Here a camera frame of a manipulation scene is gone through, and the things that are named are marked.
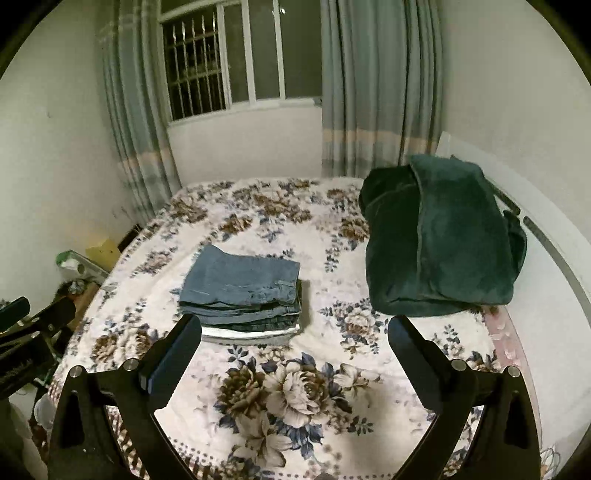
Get green and white container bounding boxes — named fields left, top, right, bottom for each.
left=55, top=250, right=109, bottom=285

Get yellow cardboard box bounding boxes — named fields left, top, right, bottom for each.
left=85, top=238, right=121, bottom=272

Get folded dark jeans stack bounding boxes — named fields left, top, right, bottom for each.
left=179, top=280, right=303, bottom=332

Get window with metal bars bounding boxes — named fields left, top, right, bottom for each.
left=159, top=0, right=322, bottom=121

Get blue-grey curtain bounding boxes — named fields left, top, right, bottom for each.
left=321, top=1, right=444, bottom=178
left=97, top=1, right=181, bottom=224

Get dark green plush blanket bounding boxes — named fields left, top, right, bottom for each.
left=359, top=155, right=527, bottom=317

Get white bed headboard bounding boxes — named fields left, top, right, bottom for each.
left=436, top=132, right=590, bottom=479

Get left blue-grey curtain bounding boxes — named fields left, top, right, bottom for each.
left=97, top=1, right=181, bottom=224

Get blue denim jeans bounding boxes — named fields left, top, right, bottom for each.
left=178, top=244, right=301, bottom=324

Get right blue-grey curtain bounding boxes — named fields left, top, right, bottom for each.
left=321, top=1, right=444, bottom=178

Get folded white and grey clothes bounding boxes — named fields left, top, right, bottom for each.
left=201, top=323, right=301, bottom=346

